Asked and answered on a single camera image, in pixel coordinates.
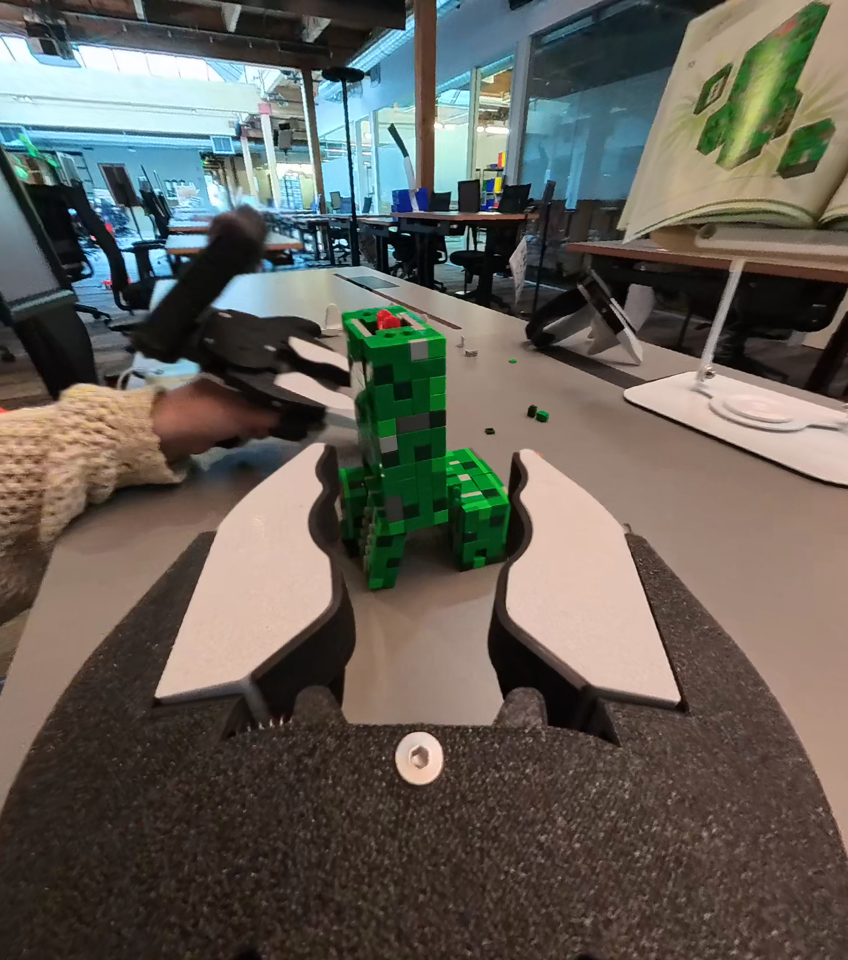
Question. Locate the white book stand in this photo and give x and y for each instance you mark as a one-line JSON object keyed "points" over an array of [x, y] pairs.
{"points": [[769, 427]]}

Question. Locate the white paper sign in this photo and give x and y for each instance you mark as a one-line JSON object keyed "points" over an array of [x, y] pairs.
{"points": [[521, 266]]}

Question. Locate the black white gripper device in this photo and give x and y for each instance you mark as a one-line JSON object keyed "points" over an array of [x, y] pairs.
{"points": [[589, 322]]}

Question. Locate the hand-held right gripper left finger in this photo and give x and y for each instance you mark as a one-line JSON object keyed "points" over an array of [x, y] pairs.
{"points": [[259, 585]]}

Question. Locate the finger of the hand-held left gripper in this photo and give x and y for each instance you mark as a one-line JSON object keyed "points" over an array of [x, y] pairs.
{"points": [[319, 354], [315, 396]]}

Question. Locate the wooden leg desk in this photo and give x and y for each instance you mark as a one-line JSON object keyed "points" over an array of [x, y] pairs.
{"points": [[619, 253]]}

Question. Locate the person's left hand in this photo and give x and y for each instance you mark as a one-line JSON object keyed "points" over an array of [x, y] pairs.
{"points": [[206, 420]]}

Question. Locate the dark top office desk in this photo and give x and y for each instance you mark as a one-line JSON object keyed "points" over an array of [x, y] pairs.
{"points": [[461, 217]]}

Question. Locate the black office chair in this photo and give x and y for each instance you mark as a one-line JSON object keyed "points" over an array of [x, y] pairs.
{"points": [[480, 259]]}

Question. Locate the green lego creeper model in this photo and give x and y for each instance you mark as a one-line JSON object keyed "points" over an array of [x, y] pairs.
{"points": [[401, 390]]}

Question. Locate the white spare finger plate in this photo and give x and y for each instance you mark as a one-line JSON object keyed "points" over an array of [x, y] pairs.
{"points": [[331, 319]]}

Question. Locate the open lego instruction booklet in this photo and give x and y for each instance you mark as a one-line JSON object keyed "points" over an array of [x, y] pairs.
{"points": [[754, 112]]}

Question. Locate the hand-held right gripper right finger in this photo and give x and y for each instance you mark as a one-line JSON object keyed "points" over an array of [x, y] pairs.
{"points": [[589, 592]]}

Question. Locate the blue storage bins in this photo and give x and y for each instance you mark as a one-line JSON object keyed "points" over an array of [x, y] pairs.
{"points": [[409, 201]]}

